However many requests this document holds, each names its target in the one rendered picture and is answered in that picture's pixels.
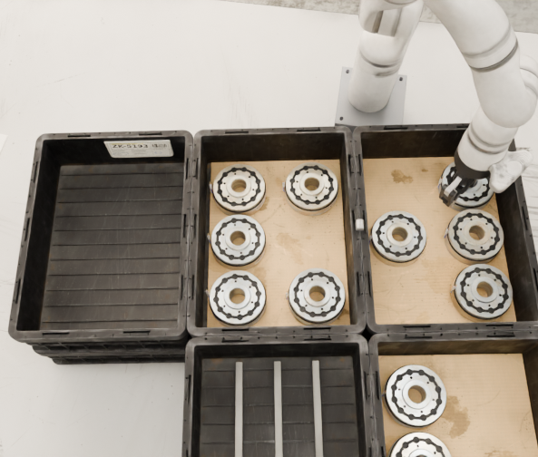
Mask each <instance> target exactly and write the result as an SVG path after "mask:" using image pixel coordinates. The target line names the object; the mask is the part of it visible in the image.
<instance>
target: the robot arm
mask: <svg viewBox="0 0 538 457"><path fill-rule="evenodd" d="M424 3H425V4H426V5H427V6H428V8H429V9H430V10H431V11H432V12H433V13H434V15H435V16H436V17H437V18H438V19H439V21H440V22H441V23H442V24H443V26H444V27H445V29H446V30H447V31H448V33H449V34H450V35H451V37H452V38H453V40H454V41H455V44H456V46H457V47H458V49H459V51H460V53H461V54H462V56H463V57H464V59H465V61H466V63H467V64H468V66H469V67H470V69H471V72H472V75H473V79H474V87H475V89H476V93H477V97H478V100H479V102H480V105H479V108H478V110H477V112H476V113H475V115H474V117H473V119H472V121H471V123H470V125H469V127H468V128H467V130H466V131H465V133H464V135H463V137H462V139H461V140H460V142H459V144H458V147H457V149H456V151H455V156H454V161H455V166H456V168H455V171H454V175H453V176H452V177H451V179H450V180H449V181H448V184H444V185H443V186H442V188H441V191H440V194H439V199H441V200H442V201H443V203H444V204H445V205H446V206H447V207H449V208H452V207H453V206H454V204H455V202H456V201H457V200H458V197H459V196H460V194H464V193H465V192H466V191H467V190H468V188H469V187H470V188H472V187H473V186H474V185H475V183H476V181H477V180H481V179H485V178H488V177H490V176H491V178H490V182H489V187H490V189H491V190H492V191H494V192H496V193H501V192H503V191H505V190H506V189H507V188H508V187H509V186H510V185H511V184H512V183H513V182H514V181H515V180H516V179H517V178H518V177H519V176H520V175H521V174H522V173H523V172H524V171H525V170H526V169H527V168H528V166H529V165H530V164H531V162H532V161H533V155H532V154H531V153H530V152H529V151H526V150H521V151H508V148H509V145H510V143H511V142H512V140H513V138H514V136H515V134H516V133H517V131H518V128H519V127H520V126H522V125H524V124H526V123H527V122H528V121H529V120H531V118H532V117H533V114H534V112H535V109H536V105H537V100H538V63H537V62H536V61H535V60H534V59H533V58H532V57H531V56H529V55H526V54H520V45H519V42H518V39H517V37H516V35H515V33H514V30H513V28H512V27H511V24H510V22H509V20H508V18H507V16H506V14H505V12H504V10H503V8H502V7H501V6H500V5H499V4H497V3H496V2H495V0H360V4H359V9H358V20H359V23H360V26H361V27H362V28H363V30H364V31H363V32H362V34H361V36H360V39H359V44H358V48H357V55H356V59H355V62H354V66H353V70H352V74H351V78H350V81H349V86H348V89H347V97H348V99H349V101H350V103H351V104H352V105H353V106H354V107H355V108H356V109H358V110H360V111H362V112H377V111H380V110H381V109H383V108H384V107H385V106H386V104H387V103H388V100H389V97H390V94H391V92H392V90H393V87H394V85H395V82H396V78H397V76H398V73H399V70H400V67H401V65H402V62H403V60H404V57H405V54H406V50H407V47H408V45H409V43H410V41H411V38H412V36H413V34H414V32H415V30H416V28H417V26H418V24H419V20H420V17H421V14H422V13H423V7H424ZM463 186H464V187H463ZM455 190H456V191H455Z"/></svg>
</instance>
